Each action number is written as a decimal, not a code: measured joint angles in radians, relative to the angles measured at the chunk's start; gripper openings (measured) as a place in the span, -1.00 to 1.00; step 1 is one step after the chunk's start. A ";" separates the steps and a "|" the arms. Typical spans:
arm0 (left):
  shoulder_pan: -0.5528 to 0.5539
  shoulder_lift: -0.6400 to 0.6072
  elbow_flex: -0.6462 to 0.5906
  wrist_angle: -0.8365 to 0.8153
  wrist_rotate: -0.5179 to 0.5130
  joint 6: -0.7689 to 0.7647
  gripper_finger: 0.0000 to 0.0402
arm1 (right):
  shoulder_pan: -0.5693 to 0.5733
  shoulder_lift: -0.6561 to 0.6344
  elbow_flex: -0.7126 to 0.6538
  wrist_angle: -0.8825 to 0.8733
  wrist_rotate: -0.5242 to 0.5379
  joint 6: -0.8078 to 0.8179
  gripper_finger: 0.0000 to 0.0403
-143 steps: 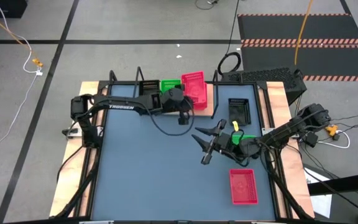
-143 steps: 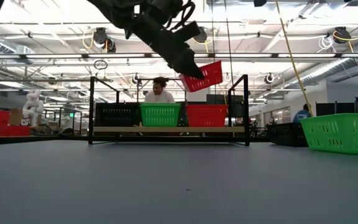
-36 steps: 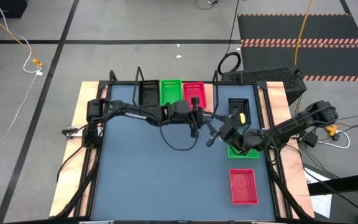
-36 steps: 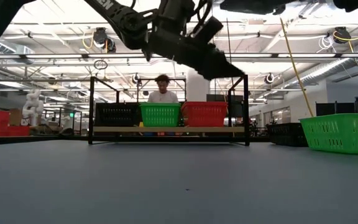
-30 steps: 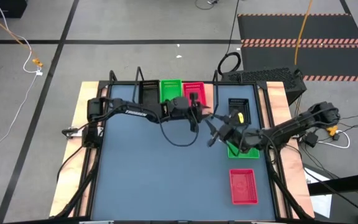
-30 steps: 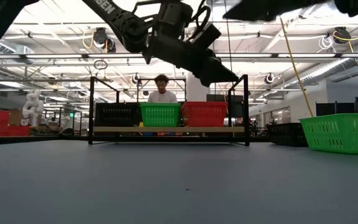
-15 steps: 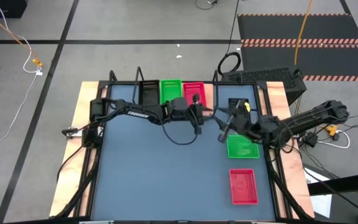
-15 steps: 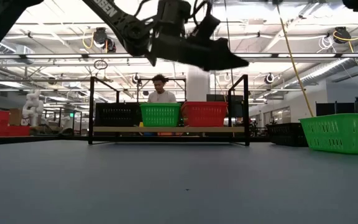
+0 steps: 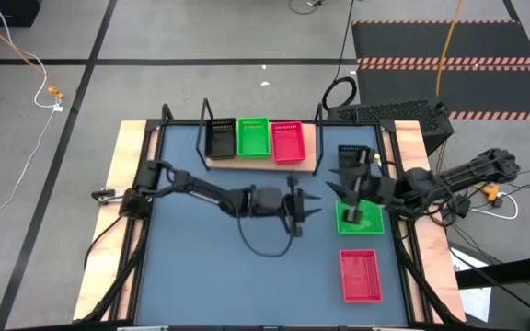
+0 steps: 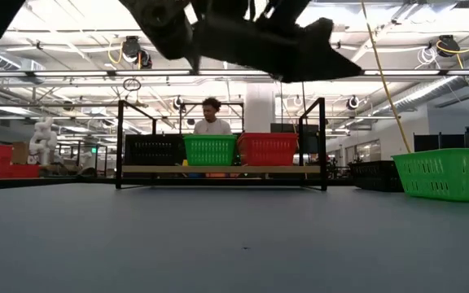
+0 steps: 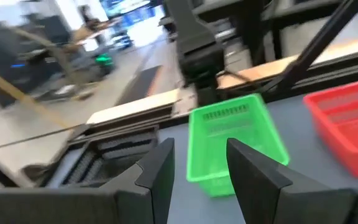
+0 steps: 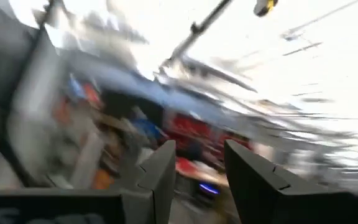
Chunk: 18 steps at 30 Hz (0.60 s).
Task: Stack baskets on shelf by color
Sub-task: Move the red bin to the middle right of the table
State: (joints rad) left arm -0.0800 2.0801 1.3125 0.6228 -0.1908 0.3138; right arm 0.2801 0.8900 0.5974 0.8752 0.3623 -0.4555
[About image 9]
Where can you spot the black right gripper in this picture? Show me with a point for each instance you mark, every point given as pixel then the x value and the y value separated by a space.
pixel 371 188

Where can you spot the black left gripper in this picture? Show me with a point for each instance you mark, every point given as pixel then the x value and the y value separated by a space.
pixel 295 207

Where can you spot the black slotted plastic basket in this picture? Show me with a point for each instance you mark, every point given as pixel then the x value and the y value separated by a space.
pixel 221 147
pixel 348 158

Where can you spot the green slotted plastic basket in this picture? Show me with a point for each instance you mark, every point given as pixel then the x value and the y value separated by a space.
pixel 253 142
pixel 373 220

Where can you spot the red slotted plastic basket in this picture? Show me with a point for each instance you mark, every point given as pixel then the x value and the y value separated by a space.
pixel 361 276
pixel 288 147

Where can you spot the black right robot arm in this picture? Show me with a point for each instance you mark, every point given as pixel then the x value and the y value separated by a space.
pixel 467 172

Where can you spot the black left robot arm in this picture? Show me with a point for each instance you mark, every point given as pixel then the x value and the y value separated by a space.
pixel 210 193

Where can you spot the wooden shelf board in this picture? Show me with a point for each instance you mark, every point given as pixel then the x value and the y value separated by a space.
pixel 256 164

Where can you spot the black computer tower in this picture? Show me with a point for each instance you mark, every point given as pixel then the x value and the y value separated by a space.
pixel 398 115

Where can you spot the black striped floor mat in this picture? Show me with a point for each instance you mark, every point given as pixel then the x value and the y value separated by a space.
pixel 430 41
pixel 407 85

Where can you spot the blue grey table mat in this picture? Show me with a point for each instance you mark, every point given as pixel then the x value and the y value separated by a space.
pixel 200 276

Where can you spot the yellow orange power plug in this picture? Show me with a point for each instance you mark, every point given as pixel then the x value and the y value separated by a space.
pixel 490 190

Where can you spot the silver aluminium bar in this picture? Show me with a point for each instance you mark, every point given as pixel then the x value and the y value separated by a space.
pixel 143 328
pixel 391 328

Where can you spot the white flat panel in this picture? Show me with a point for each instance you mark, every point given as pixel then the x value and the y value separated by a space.
pixel 476 299

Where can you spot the black equipment stand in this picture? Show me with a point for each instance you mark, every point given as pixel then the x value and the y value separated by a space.
pixel 513 271

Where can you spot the black silver table clamp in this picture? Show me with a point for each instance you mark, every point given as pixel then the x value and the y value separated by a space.
pixel 106 195

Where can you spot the black floor box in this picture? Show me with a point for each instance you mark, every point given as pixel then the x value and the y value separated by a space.
pixel 3 11

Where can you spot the black table frame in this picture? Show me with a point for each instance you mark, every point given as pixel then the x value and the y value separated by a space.
pixel 137 276

